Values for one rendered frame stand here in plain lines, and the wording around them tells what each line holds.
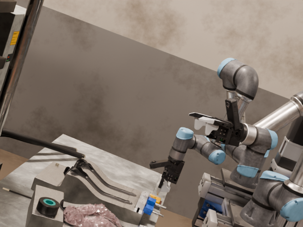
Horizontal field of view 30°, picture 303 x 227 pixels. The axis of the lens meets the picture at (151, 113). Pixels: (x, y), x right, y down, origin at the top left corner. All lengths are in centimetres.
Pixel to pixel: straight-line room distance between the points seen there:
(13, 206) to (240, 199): 117
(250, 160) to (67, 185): 83
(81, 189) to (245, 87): 88
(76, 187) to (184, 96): 241
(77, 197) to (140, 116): 237
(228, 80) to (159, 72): 202
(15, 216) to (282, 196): 105
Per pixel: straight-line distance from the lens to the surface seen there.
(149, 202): 262
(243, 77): 267
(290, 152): 265
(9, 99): 261
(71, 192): 251
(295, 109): 232
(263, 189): 241
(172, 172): 277
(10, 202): 241
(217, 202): 293
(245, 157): 214
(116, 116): 482
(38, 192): 230
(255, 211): 244
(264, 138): 211
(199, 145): 276
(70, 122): 490
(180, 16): 469
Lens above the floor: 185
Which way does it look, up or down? 13 degrees down
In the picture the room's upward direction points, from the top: 21 degrees clockwise
